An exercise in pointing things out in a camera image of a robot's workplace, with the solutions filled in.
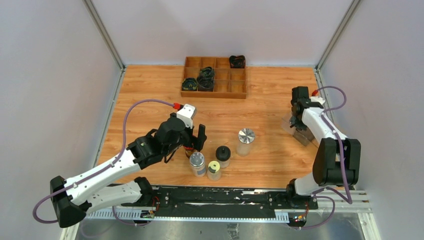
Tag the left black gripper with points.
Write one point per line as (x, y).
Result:
(196, 142)

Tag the silver lid spice jar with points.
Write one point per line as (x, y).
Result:
(198, 164)

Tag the black green coil middle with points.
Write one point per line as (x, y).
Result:
(207, 72)

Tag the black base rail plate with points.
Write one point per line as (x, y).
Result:
(239, 205)

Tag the wooden compartment tray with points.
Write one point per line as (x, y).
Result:
(229, 83)

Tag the black lid grinder jar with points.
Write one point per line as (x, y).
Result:
(223, 155)

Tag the red lid chili jar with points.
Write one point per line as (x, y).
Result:
(189, 151)

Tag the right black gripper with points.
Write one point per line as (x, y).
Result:
(299, 125)

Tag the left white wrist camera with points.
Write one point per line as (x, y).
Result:
(186, 113)

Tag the large silver lid jar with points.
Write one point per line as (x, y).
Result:
(246, 137)

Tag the clear plastic organizer bin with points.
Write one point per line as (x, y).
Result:
(305, 137)

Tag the yellow lid spice jar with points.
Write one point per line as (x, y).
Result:
(214, 171)

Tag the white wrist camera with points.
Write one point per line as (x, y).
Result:
(318, 99)
(186, 113)

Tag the black coil top right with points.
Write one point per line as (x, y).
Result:
(237, 61)

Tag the black coil lower middle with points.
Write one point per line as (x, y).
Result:
(205, 84)

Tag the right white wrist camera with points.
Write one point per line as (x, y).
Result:
(318, 99)

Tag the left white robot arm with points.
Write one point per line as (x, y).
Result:
(75, 197)

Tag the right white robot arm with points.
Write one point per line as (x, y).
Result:
(337, 161)

